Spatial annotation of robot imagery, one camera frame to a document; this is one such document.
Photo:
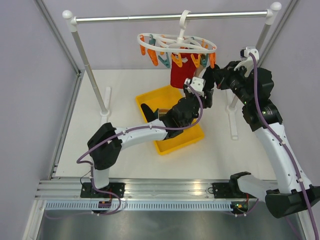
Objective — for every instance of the white slotted cable duct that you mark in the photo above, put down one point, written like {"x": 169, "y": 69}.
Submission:
{"x": 139, "y": 205}

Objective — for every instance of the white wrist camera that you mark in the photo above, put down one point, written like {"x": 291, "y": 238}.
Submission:
{"x": 246, "y": 59}
{"x": 194, "y": 84}

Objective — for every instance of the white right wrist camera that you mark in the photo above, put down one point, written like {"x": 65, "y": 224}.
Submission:
{"x": 246, "y": 59}

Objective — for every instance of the yellow plastic tray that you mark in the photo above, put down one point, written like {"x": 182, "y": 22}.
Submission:
{"x": 165, "y": 98}

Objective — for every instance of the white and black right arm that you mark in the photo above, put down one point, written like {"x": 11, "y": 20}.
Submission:
{"x": 287, "y": 196}

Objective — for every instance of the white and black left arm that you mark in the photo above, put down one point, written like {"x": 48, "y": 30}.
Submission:
{"x": 108, "y": 141}

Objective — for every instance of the white round clip hanger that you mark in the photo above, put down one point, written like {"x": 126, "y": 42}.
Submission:
{"x": 159, "y": 47}

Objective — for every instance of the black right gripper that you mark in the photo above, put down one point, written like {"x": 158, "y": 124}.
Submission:
{"x": 224, "y": 74}

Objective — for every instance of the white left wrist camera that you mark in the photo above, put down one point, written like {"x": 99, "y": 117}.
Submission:
{"x": 194, "y": 84}

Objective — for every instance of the black sock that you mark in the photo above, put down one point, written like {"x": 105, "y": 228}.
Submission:
{"x": 212, "y": 76}
{"x": 148, "y": 113}

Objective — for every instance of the striped beige maroon sock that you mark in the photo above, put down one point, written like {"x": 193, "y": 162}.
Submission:
{"x": 198, "y": 71}

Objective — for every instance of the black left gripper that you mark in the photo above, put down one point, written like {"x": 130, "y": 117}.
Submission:
{"x": 208, "y": 103}

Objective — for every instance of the red sock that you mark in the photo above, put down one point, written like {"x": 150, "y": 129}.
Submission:
{"x": 182, "y": 68}

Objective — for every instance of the silver clothes rack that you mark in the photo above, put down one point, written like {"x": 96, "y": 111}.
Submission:
{"x": 72, "y": 22}

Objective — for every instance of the aluminium table edge rail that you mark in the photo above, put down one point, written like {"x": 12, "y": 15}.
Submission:
{"x": 72, "y": 188}

